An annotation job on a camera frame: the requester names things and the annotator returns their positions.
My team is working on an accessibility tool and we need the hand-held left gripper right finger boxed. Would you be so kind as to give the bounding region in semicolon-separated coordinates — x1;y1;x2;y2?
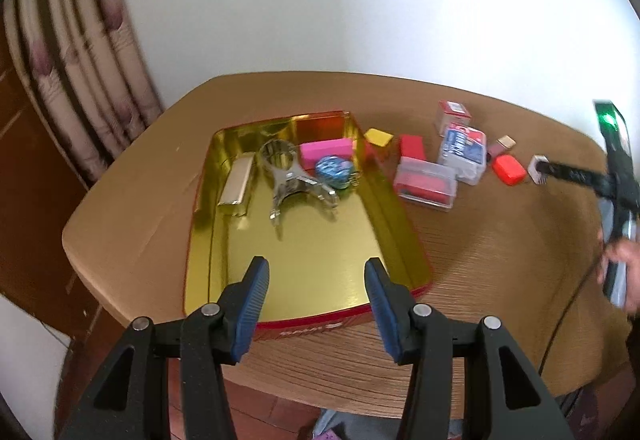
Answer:
364;258;574;440

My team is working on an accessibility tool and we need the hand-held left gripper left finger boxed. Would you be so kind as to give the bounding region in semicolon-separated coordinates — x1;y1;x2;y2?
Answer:
60;256;270;440

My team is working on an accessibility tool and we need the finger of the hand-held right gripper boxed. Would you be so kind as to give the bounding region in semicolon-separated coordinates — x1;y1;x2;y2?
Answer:
542;162;610;195

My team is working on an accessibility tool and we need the small white box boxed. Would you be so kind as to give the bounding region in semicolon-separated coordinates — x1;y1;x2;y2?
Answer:
527;155;551;186

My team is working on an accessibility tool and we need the red rounded case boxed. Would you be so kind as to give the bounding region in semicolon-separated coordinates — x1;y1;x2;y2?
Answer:
492;154;527;187

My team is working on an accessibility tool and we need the gold tin tray red outside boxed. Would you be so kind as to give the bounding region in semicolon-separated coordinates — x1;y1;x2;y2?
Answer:
183;110;434;342

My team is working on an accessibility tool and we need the clear box with blue cards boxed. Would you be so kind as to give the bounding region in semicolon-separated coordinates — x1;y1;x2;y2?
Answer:
438;122;488;185

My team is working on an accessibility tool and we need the small clear box red lid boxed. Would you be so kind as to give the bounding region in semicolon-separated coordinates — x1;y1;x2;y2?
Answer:
434;100;472;137

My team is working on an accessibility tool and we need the clear box with red insert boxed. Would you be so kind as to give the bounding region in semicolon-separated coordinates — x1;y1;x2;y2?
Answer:
393;156;458;212

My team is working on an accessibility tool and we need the red block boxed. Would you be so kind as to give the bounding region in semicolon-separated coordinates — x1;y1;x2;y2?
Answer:
399;135;427;163

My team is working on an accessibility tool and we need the yellow block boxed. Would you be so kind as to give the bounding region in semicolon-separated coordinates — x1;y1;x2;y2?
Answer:
364;128;395;149

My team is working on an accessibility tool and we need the person's right hand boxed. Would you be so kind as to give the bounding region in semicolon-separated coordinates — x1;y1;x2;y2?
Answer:
597;227;640;311

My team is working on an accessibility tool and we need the grey patterned cloth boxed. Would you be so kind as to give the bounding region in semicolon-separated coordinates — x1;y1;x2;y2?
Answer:
311;409;353;440

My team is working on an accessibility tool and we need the gold rectangular bar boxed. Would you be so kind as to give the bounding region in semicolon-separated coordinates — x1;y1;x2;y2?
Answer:
217;156;255;207

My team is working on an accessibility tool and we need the silver metal clamp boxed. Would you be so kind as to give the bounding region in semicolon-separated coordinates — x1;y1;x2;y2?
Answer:
257;138;339;227

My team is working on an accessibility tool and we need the pink eraser block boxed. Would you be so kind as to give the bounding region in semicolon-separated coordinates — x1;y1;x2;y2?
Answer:
299;138;355;171

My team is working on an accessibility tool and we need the beige patterned curtain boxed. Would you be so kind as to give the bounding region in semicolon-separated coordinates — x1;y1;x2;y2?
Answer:
2;0;166;188

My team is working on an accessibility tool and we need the black cable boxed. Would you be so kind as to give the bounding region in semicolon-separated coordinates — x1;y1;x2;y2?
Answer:
537;257;607;376

